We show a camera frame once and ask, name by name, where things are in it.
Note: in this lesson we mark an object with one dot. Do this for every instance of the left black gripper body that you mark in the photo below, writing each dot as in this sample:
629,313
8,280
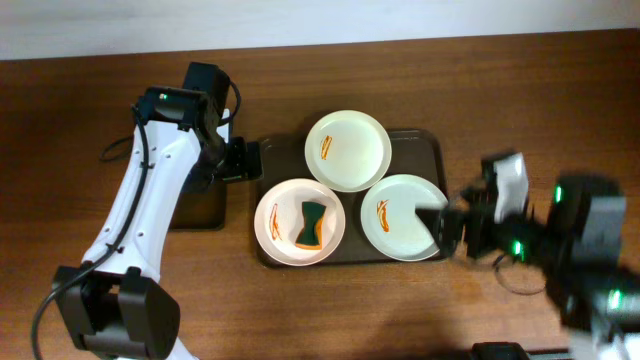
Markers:
242,160

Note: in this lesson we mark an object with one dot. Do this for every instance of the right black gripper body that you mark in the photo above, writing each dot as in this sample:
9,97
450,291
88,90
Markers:
454,230

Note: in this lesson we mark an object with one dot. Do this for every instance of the white plate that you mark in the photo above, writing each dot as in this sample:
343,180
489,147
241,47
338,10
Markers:
348,151
389,221
278,220

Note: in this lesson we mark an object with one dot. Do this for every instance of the orange green sponge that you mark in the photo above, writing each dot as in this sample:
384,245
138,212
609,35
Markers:
310,236

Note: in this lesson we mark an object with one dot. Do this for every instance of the white plate back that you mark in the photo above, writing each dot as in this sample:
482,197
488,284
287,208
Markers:
348,151

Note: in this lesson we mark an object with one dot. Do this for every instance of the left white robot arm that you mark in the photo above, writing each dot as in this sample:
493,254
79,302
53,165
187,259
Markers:
112,304

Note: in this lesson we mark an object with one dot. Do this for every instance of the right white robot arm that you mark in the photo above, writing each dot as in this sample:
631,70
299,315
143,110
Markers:
577,249

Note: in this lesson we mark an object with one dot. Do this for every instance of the small black water tray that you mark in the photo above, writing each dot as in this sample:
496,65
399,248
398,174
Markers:
199,211

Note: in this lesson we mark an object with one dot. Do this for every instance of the large brown serving tray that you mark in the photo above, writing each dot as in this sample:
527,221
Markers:
414,151

